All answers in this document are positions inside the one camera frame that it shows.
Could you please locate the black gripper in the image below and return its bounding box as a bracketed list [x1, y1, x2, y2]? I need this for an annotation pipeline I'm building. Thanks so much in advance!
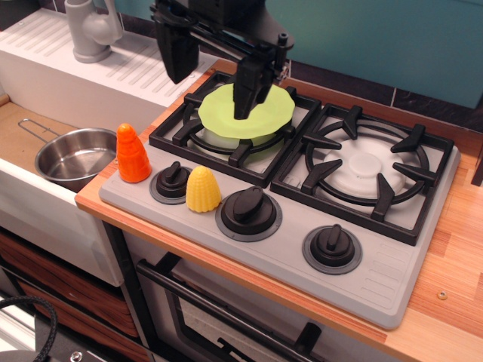
[150, 1, 294, 119]

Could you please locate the yellow toy corn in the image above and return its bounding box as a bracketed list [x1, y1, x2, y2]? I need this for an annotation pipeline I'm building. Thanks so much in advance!
[186, 166, 222, 213]

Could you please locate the light green plastic plate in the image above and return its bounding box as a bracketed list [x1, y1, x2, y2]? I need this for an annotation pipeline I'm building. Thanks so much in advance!
[198, 84, 295, 139]

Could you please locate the white left burner disc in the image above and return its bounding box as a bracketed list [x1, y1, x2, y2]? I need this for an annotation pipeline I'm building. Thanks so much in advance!
[196, 128, 275, 149]

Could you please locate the white burner disc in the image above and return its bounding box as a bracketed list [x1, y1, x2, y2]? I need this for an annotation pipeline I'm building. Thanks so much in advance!
[313, 140, 414, 199]
[196, 128, 275, 149]

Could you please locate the black left burner grate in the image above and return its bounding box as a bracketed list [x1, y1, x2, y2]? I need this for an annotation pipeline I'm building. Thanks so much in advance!
[149, 71, 321, 187]

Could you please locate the black burner grate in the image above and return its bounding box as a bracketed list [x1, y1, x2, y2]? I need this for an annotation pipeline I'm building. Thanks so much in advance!
[271, 104, 459, 246]
[149, 71, 321, 187]

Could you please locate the grey toy faucet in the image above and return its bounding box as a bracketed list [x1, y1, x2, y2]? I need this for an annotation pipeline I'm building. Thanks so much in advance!
[64, 0, 123, 63]

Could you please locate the orange toy carrot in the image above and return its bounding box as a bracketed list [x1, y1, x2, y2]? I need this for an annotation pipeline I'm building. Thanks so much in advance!
[116, 123, 152, 183]

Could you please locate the black left stove knob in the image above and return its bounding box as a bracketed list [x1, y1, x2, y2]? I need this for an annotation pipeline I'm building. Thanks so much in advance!
[149, 161, 192, 205]

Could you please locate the black stove knob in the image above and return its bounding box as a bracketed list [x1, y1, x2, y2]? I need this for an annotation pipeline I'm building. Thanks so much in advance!
[302, 224, 362, 275]
[215, 186, 283, 243]
[149, 161, 192, 205]

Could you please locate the black middle stove knob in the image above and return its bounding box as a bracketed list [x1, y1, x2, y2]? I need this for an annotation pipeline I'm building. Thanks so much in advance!
[215, 186, 283, 243]

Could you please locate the stainless steel pot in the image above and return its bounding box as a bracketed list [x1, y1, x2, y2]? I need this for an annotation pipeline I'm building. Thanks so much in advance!
[18, 118, 117, 192]

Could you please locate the white right burner disc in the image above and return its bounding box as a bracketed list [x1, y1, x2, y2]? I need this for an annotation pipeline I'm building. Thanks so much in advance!
[313, 140, 414, 199]

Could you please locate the white toy sink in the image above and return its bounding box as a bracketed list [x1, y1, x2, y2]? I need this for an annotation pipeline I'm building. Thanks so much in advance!
[1, 9, 213, 286]

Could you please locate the grey toy stove top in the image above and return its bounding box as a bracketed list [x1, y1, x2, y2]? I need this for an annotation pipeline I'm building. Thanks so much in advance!
[98, 69, 462, 330]

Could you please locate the black right stove knob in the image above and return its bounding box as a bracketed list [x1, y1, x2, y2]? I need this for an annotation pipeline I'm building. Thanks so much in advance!
[302, 224, 362, 275]

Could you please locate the black right burner grate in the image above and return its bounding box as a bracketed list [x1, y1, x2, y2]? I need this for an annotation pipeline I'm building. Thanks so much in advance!
[271, 104, 459, 246]

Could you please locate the black oven door handle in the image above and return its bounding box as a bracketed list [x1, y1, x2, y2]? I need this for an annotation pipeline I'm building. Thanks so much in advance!
[136, 253, 321, 361]

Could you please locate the black braided cable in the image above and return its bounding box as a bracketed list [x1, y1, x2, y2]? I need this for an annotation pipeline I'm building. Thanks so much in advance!
[0, 295, 58, 362]

